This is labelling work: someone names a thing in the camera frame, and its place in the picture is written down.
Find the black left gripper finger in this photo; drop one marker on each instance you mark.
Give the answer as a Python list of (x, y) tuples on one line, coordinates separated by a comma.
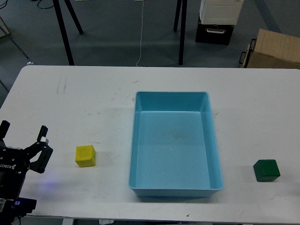
[(38, 154), (3, 131)]

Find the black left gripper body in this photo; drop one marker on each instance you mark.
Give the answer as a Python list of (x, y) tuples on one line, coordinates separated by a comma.
[(13, 169)]

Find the yellow cube block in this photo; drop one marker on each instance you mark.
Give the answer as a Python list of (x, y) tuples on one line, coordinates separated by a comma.
[(85, 156)]

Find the green cube block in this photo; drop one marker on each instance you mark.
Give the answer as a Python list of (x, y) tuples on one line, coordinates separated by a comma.
[(266, 170)]

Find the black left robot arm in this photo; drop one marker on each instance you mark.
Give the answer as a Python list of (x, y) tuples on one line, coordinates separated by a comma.
[(15, 208)]

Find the black storage box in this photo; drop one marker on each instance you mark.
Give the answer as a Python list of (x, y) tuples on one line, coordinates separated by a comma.
[(214, 33)]

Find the white storage box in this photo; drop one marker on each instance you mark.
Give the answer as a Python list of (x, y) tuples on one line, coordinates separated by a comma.
[(220, 12)]

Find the brown cardboard box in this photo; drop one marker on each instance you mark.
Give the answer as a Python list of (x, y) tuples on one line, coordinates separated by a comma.
[(275, 50)]

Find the light blue plastic bin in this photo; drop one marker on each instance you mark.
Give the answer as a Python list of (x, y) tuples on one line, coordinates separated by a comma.
[(174, 149)]

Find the black right stand legs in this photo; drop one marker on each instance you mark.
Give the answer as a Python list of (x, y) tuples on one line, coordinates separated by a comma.
[(181, 14)]

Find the grey chair frame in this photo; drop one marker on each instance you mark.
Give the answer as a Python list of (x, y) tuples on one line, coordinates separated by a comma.
[(12, 57)]

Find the black metal cart handle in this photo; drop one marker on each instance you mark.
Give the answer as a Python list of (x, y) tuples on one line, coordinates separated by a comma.
[(245, 55)]

